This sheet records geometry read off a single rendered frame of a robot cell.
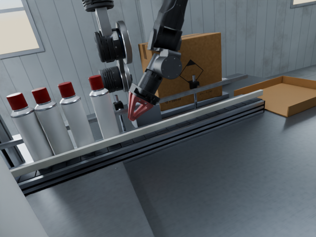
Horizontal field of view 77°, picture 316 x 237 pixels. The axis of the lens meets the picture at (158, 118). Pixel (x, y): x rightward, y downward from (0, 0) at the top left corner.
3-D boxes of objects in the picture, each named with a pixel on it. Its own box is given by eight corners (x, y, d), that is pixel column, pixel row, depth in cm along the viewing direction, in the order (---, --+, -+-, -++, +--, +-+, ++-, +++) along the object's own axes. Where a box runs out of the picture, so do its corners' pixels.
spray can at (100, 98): (106, 148, 57) (84, 80, 49) (103, 141, 62) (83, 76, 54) (123, 143, 59) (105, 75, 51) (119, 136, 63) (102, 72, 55)
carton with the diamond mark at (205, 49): (161, 111, 84) (150, 45, 73) (147, 97, 106) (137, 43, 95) (222, 95, 90) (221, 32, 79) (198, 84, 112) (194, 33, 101)
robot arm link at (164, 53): (177, 37, 58) (150, 29, 55) (197, 33, 48) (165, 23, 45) (169, 77, 61) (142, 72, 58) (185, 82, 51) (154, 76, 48)
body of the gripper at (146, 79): (138, 94, 52) (151, 69, 51) (129, 87, 61) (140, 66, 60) (158, 104, 55) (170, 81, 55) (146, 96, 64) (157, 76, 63)
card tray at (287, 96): (287, 117, 68) (288, 106, 66) (233, 98, 90) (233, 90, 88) (343, 95, 76) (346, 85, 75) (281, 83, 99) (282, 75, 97)
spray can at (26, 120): (35, 173, 52) (-3, 100, 43) (38, 162, 56) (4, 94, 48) (57, 166, 53) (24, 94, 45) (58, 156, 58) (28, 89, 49)
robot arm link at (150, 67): (168, 59, 60) (153, 50, 58) (177, 60, 54) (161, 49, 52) (158, 80, 61) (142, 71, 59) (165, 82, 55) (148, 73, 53)
